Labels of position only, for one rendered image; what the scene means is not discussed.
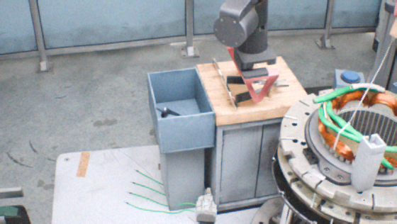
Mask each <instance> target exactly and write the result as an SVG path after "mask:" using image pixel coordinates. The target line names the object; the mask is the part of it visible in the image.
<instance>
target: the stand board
mask: <svg viewBox="0 0 397 224"><path fill-rule="evenodd" d="M217 63H218V66H219V68H220V70H221V72H222V74H223V76H224V77H225V80H226V82H227V76H238V77H240V75H239V73H238V71H237V68H236V66H235V64H234V62H233V61H229V62H217ZM257 66H258V68H259V67H266V68H267V69H277V70H278V72H279V77H278V79H277V80H281V79H285V80H286V81H284V82H280V83H279V84H289V86H286V87H275V88H273V89H272V97H271V98H269V97H268V96H267V93H266V94H265V95H264V97H263V99H262V101H261V102H257V103H255V102H254V101H253V99H250V100H246V101H243V102H240V103H237V102H236V103H237V105H238V108H237V112H235V110H234V108H233V106H232V104H231V102H230V99H229V98H228V95H227V94H226V91H225V89H224V87H223V85H222V83H221V80H220V78H219V76H218V74H217V72H216V70H215V68H214V66H213V63H210V64H204V65H196V68H197V70H198V73H199V74H200V77H201V80H202V82H203V85H204V86H205V89H206V92H207V94H208V97H209V99H210V101H211V104H212V107H213V109H214V111H215V123H216V126H219V125H230V124H235V123H245V122H250V121H260V120H266V119H271V118H280V117H284V116H285V115H286V113H287V111H288V110H289V109H290V108H291V107H292V106H293V105H294V104H295V103H296V102H297V101H299V100H300V99H303V98H304V97H306V96H307V93H306V92H305V91H304V89H303V87H302V86H301V84H300V83H299V81H298V80H297V79H296V78H295V76H294V75H293V73H292V72H291V70H290V68H289V67H288V65H287V64H286V63H285V61H284V60H283V58H282V57H277V61H276V64H275V65H269V66H267V63H262V64H260V63H257ZM277 80H276V81H277ZM228 86H229V88H230V90H231V92H232V94H233V96H234V99H235V97H236V94H240V93H242V92H245V91H248V89H247V87H246V85H245V84H228ZM252 86H253V88H254V90H256V89H260V88H262V87H263V86H264V85H259V84H255V85H254V84H252Z"/></svg>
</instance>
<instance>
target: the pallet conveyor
mask: <svg viewBox="0 0 397 224"><path fill-rule="evenodd" d="M18 197H21V198H23V197H24V192H23V189H22V187H17V188H12V187H11V188H6V189H0V199H3V198H18ZM0 224H31V223H30V219H29V217H28V214H27V211H26V209H25V206H22V205H17V206H13V205H12V206H0Z"/></svg>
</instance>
